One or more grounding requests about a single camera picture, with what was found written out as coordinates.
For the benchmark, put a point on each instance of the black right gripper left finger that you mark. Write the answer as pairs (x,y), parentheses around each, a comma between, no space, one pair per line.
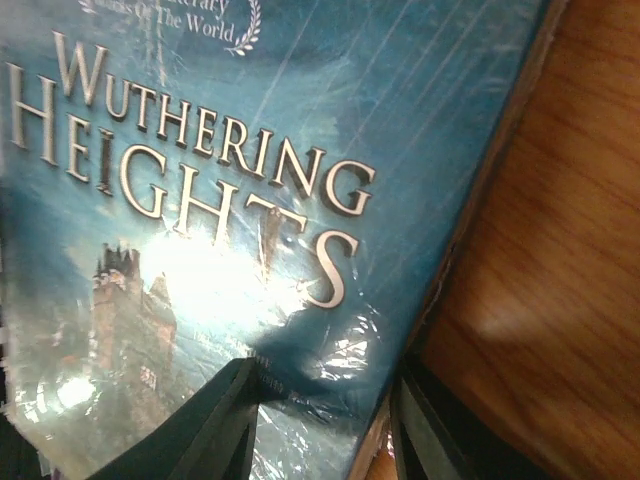
(211,436)

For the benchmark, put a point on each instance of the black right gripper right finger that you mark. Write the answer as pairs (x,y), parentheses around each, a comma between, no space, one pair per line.
(436,437)

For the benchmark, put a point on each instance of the Wuthering Heights teal book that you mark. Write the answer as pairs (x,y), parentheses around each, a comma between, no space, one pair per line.
(186,184)

